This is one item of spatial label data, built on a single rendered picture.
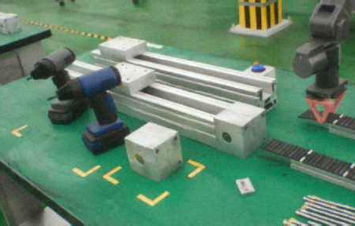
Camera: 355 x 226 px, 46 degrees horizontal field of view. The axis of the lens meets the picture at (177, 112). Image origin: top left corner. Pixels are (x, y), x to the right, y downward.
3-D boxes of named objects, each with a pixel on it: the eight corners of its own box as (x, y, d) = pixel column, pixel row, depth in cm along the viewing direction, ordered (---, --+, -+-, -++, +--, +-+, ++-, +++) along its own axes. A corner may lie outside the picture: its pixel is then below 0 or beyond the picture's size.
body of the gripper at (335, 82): (304, 96, 107) (304, 68, 104) (324, 81, 113) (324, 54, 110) (329, 101, 103) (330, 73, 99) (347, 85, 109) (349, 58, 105)
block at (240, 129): (272, 136, 112) (270, 105, 108) (244, 159, 104) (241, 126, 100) (244, 128, 118) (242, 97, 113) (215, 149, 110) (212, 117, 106)
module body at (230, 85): (277, 104, 128) (276, 78, 124) (258, 118, 122) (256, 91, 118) (114, 63, 181) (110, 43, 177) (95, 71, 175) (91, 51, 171)
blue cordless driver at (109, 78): (136, 139, 120) (121, 67, 110) (71, 168, 112) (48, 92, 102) (124, 129, 126) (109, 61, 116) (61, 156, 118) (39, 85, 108)
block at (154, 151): (190, 159, 108) (185, 127, 104) (158, 182, 101) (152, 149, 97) (161, 148, 114) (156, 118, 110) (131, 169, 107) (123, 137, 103)
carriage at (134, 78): (157, 89, 135) (154, 69, 132) (132, 103, 129) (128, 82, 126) (126, 80, 146) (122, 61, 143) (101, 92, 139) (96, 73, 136)
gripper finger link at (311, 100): (304, 123, 111) (304, 90, 107) (317, 111, 115) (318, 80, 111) (329, 129, 106) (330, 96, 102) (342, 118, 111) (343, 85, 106)
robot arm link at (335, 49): (345, 39, 101) (324, 35, 105) (327, 48, 98) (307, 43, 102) (344, 66, 104) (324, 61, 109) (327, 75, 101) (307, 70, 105)
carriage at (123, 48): (149, 57, 163) (146, 41, 160) (127, 67, 157) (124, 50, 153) (123, 52, 174) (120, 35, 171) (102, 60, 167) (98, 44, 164)
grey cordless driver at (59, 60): (92, 107, 144) (76, 45, 134) (56, 137, 128) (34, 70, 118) (74, 105, 147) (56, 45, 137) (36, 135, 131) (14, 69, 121)
